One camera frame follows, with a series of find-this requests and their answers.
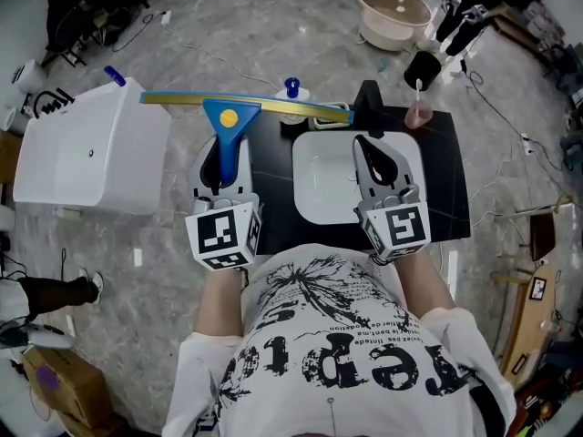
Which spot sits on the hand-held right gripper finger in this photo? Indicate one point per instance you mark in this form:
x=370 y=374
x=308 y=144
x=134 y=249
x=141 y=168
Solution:
x=361 y=175
x=401 y=171

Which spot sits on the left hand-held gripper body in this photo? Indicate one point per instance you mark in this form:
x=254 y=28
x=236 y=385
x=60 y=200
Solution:
x=214 y=232

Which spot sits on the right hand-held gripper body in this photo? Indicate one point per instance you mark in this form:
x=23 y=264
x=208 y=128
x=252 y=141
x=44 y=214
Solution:
x=405 y=226

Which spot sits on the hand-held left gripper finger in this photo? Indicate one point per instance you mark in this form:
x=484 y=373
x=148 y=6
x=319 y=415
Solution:
x=197 y=173
x=245 y=166

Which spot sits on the blue squeegee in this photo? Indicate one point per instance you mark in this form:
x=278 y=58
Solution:
x=228 y=121

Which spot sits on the person's right forearm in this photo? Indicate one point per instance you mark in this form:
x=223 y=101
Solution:
x=421 y=280

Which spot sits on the person's left forearm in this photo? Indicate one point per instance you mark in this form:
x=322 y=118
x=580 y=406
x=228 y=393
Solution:
x=221 y=303

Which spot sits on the white sink basin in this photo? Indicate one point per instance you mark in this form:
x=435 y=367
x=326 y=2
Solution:
x=323 y=175

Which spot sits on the dark vanity cabinet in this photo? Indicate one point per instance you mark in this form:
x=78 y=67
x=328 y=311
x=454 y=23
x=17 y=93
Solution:
x=446 y=175

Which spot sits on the pink cup with toothbrush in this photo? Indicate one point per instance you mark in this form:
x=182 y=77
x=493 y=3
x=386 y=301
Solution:
x=416 y=114

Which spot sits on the black faucet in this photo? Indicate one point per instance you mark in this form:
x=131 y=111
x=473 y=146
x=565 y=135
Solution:
x=369 y=103

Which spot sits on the white soap dish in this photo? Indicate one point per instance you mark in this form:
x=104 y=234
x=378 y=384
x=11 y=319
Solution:
x=330 y=107

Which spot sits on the white soap pump bottle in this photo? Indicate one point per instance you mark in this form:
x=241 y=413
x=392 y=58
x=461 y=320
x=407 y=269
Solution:
x=296 y=100

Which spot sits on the white bathtub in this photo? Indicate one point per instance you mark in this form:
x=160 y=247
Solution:
x=105 y=153

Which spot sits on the black round bin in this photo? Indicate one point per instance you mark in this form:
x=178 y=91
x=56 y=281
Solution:
x=422 y=71

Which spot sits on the blue bottle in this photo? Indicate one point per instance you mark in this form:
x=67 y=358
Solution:
x=115 y=75

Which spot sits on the brown seat stool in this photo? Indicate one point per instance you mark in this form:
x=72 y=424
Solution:
x=543 y=237

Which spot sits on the person's white printed shirt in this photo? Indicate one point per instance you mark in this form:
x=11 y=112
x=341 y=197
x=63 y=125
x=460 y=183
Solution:
x=337 y=348

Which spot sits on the wooden bench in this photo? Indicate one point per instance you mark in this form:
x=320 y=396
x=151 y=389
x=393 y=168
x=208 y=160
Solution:
x=530 y=321

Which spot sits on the beige oval table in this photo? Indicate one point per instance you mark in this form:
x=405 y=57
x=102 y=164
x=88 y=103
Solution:
x=391 y=12

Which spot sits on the white power strip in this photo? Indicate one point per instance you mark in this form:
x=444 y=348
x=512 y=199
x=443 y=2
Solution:
x=166 y=16

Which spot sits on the black bathtub tap fixture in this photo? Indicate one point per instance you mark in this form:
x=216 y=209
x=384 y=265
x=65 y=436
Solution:
x=52 y=103

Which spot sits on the white bucket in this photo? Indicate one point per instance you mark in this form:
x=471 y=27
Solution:
x=29 y=75

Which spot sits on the cardboard box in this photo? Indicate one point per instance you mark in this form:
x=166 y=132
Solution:
x=68 y=380

